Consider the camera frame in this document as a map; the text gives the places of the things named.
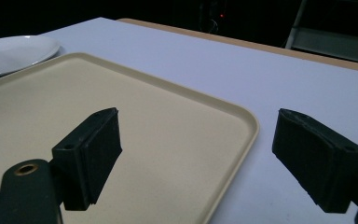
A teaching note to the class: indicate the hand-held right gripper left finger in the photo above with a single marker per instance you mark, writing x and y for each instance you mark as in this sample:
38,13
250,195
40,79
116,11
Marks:
87,155

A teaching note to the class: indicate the beige plastic tray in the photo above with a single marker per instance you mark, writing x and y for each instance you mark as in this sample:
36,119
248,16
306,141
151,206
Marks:
167,130

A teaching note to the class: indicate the grey metal stand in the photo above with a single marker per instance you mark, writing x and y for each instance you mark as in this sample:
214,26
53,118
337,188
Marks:
332,37

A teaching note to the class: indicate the white plate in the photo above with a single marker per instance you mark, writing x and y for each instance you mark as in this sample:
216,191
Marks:
11,54

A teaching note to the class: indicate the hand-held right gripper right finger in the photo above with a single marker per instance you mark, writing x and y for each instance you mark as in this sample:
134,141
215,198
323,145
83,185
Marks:
317,161

